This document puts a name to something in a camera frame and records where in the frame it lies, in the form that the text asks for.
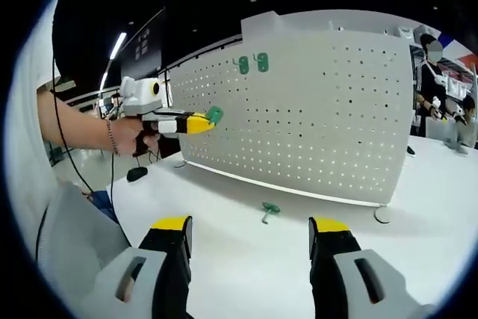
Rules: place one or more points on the large black screen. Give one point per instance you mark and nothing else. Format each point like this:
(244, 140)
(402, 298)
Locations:
(143, 42)

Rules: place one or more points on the person's blue jeans leg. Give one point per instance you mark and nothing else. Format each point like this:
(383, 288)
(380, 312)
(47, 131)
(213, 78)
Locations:
(101, 203)

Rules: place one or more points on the person's left hand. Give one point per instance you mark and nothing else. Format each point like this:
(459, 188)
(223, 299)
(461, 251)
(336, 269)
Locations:
(128, 136)

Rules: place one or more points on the person's white shirt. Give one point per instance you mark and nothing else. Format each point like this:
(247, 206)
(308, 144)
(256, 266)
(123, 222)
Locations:
(31, 110)

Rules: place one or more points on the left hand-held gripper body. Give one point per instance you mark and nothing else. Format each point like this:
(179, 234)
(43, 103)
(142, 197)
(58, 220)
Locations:
(138, 98)

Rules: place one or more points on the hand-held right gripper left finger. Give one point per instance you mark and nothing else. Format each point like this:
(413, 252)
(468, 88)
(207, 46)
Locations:
(172, 270)

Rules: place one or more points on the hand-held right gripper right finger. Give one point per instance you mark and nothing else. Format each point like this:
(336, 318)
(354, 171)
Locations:
(328, 270)

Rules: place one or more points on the white perforated mounting plate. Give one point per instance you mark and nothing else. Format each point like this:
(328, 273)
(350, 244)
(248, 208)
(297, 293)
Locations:
(298, 128)

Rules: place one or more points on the black computer mouse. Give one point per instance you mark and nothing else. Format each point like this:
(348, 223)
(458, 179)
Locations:
(137, 174)

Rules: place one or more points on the short ceiling light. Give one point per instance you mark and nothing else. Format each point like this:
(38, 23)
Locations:
(118, 45)

